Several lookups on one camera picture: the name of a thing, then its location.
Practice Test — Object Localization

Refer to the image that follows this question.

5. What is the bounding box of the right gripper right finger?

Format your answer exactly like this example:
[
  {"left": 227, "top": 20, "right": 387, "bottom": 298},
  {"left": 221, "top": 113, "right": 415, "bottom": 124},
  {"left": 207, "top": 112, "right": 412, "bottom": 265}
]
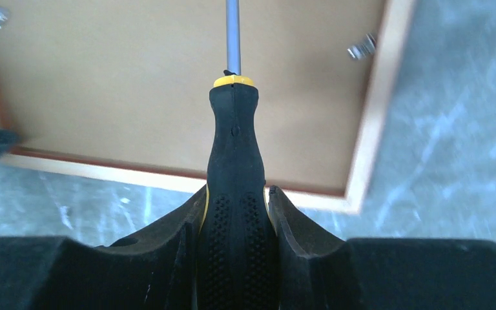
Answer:
[{"left": 269, "top": 186, "right": 496, "bottom": 309}]

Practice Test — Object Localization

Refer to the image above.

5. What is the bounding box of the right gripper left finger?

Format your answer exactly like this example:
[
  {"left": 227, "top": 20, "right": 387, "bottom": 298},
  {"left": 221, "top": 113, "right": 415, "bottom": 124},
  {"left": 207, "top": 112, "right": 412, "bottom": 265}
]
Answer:
[{"left": 0, "top": 189, "right": 206, "bottom": 309}]

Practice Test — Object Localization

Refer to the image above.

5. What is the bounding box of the black yellow screwdriver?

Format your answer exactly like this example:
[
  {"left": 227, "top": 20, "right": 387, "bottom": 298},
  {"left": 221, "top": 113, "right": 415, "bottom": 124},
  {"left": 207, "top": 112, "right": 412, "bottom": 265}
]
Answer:
[{"left": 196, "top": 1, "right": 279, "bottom": 309}]

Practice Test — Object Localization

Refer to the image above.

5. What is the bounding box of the red wooden picture frame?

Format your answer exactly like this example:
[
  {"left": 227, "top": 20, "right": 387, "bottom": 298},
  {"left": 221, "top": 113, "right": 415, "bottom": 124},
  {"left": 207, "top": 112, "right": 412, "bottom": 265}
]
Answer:
[{"left": 0, "top": 1, "right": 416, "bottom": 213}]

